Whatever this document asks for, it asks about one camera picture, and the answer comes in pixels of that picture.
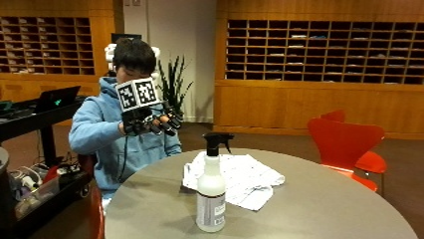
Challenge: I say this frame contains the white cube with black markers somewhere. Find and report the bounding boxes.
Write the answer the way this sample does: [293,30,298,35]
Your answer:
[114,77,164,114]

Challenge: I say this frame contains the red chair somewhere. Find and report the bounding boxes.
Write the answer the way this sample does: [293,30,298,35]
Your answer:
[306,117,388,193]
[79,153,106,239]
[319,109,347,123]

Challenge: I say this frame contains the white crumpled cloth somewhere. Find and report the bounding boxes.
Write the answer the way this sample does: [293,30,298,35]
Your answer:
[182,150,287,212]

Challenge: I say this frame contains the wide wooden pigeonhole shelf unit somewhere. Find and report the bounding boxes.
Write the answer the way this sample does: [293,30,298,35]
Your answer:
[223,18,424,86]

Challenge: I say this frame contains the black equipment cart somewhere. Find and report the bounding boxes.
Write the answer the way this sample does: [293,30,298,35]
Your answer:
[0,96,96,239]

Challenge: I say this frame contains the green potted plant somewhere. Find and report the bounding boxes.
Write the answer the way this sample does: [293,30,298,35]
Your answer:
[156,55,196,118]

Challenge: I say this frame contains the black glove cable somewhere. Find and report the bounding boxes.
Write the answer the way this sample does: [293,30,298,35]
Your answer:
[116,133,130,184]

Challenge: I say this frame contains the the person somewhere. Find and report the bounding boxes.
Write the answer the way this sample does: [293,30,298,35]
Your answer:
[68,37,185,201]

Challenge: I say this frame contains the narrow wooden pigeonhole shelf unit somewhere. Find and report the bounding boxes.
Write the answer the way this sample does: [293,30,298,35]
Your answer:
[0,16,97,76]

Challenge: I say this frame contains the white spray bottle black trigger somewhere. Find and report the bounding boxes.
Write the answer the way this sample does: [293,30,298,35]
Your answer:
[196,131,235,234]

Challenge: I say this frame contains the clear plastic bin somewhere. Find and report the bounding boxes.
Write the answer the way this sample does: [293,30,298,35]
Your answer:
[12,174,63,221]

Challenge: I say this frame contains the black laptop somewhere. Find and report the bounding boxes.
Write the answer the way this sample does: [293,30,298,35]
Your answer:
[33,85,83,115]

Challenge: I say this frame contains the black monitor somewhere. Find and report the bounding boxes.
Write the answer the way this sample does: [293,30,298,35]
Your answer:
[110,32,144,44]

